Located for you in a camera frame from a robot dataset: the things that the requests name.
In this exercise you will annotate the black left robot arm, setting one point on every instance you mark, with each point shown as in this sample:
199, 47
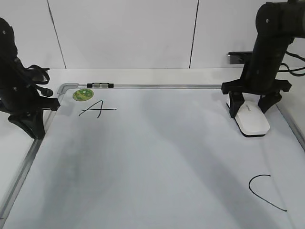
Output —
11, 66

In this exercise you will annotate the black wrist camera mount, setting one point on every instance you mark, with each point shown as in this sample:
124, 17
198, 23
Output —
238, 57

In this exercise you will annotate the white aluminium-framed whiteboard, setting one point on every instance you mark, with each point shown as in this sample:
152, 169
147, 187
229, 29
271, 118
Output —
158, 157

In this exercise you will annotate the white whiteboard eraser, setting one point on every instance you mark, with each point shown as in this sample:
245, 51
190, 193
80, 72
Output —
250, 119

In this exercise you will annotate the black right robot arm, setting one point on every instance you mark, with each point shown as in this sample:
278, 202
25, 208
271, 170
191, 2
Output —
277, 25

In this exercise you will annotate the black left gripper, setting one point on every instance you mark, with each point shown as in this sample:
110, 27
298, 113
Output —
25, 101

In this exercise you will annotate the green round magnet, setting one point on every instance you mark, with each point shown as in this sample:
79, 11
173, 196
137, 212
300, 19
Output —
82, 95

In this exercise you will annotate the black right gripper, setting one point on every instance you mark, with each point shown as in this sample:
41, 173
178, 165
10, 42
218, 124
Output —
267, 99

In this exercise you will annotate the black whiteboard marker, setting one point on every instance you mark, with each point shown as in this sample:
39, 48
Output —
100, 85

